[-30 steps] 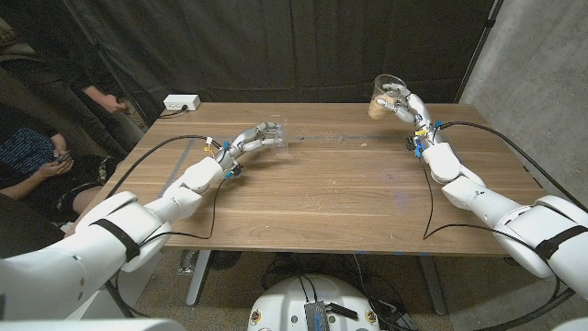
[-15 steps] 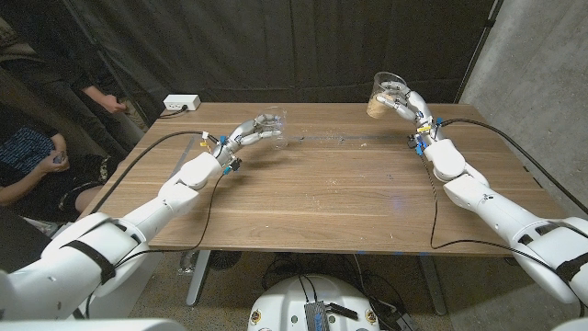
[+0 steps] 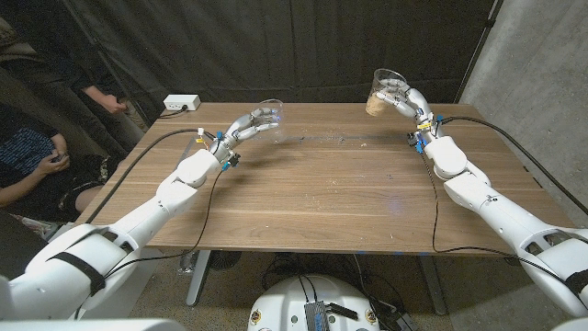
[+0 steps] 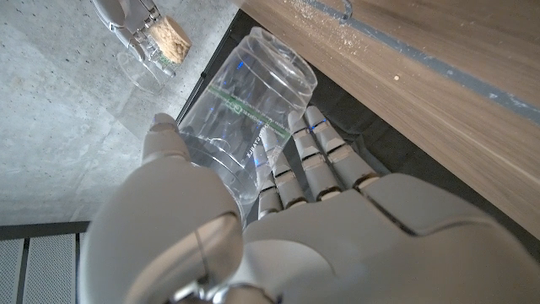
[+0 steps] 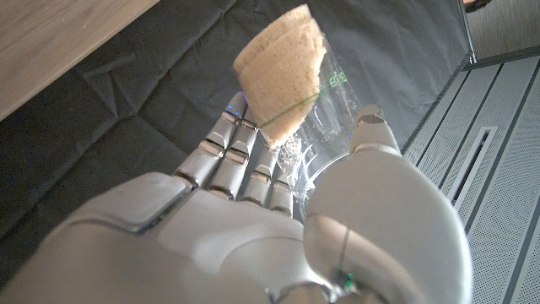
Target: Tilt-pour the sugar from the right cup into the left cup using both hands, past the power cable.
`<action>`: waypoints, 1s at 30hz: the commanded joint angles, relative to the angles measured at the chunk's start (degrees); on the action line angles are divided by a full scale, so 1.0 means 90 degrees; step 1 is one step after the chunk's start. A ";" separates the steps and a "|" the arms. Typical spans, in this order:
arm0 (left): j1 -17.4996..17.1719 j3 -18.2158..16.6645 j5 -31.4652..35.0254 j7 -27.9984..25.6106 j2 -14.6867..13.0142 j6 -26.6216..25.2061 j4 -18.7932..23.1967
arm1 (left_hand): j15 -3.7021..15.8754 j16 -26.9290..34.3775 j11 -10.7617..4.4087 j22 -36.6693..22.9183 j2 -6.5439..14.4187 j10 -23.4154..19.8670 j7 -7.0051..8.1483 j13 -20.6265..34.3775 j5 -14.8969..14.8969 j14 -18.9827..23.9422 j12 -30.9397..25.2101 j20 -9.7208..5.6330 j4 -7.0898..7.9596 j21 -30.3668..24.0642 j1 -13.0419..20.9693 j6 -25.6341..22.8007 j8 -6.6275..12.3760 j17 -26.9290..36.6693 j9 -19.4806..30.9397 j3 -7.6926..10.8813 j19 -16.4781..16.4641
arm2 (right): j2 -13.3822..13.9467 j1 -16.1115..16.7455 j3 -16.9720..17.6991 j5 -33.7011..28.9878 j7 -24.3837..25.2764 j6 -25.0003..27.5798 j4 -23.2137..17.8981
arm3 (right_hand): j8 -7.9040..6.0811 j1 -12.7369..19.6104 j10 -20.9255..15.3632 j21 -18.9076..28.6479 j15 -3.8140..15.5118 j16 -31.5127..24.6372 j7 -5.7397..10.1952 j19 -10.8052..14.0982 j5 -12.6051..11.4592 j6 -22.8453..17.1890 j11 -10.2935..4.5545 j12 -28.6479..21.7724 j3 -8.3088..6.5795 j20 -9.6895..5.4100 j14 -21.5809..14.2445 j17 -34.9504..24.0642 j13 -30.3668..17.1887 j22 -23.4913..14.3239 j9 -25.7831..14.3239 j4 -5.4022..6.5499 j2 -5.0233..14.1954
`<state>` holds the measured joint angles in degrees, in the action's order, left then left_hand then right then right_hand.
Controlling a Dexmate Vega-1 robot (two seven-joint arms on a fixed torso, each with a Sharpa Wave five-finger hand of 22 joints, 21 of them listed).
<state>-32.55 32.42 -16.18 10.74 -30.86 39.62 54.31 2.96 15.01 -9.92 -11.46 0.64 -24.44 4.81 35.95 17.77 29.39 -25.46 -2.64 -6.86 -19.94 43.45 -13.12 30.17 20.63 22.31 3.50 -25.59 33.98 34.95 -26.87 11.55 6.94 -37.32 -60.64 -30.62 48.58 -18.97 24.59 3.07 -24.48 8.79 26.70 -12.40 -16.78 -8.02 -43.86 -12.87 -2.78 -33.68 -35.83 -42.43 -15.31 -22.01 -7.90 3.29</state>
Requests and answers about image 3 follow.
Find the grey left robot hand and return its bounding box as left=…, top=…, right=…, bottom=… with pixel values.
left=209, top=106, right=282, bottom=162

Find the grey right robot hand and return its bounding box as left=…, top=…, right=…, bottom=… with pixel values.
left=375, top=78, right=445, bottom=146

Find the clear plastic cup with sugar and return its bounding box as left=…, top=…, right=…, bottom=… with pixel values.
left=365, top=67, right=409, bottom=118

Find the white power strip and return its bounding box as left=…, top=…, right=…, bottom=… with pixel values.
left=163, top=94, right=202, bottom=112

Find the black backdrop stand pole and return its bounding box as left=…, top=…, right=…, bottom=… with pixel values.
left=454, top=0, right=504, bottom=105

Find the black backdrop curtain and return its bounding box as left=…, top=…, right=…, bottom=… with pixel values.
left=68, top=0, right=500, bottom=125

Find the person in black clothes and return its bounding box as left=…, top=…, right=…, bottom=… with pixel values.
left=8, top=45, right=132, bottom=160

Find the black round floor object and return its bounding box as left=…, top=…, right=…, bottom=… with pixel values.
left=209, top=250, right=243, bottom=271

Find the clear plastic bottle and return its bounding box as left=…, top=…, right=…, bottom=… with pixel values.
left=177, top=249, right=201, bottom=277

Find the standing person at back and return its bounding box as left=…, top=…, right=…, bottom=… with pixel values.
left=62, top=0, right=152, bottom=128

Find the grey table leg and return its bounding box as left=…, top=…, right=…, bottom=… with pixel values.
left=418, top=255, right=447, bottom=316
left=186, top=250, right=212, bottom=307

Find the white robot torso base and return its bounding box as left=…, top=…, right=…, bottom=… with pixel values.
left=246, top=274, right=382, bottom=331

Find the grey box on torso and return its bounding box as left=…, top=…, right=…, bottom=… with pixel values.
left=303, top=301, right=331, bottom=331

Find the seated person in blue top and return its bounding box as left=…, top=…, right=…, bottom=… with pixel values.
left=0, top=103, right=116, bottom=222

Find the person in brown sweater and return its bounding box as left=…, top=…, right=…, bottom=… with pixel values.
left=0, top=17, right=40, bottom=63

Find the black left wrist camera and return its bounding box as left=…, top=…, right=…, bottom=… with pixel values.
left=221, top=152, right=242, bottom=172

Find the black power strip cable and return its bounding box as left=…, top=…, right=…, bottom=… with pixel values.
left=158, top=105, right=188, bottom=120

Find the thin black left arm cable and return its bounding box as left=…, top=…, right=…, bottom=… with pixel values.
left=73, top=167, right=226, bottom=321

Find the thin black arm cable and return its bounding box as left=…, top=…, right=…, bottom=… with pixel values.
left=73, top=167, right=226, bottom=321
left=420, top=151, right=580, bottom=295

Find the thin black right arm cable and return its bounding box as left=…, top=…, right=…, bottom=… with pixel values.
left=420, top=151, right=580, bottom=295

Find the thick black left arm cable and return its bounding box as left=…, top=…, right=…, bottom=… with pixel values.
left=85, top=128, right=217, bottom=225

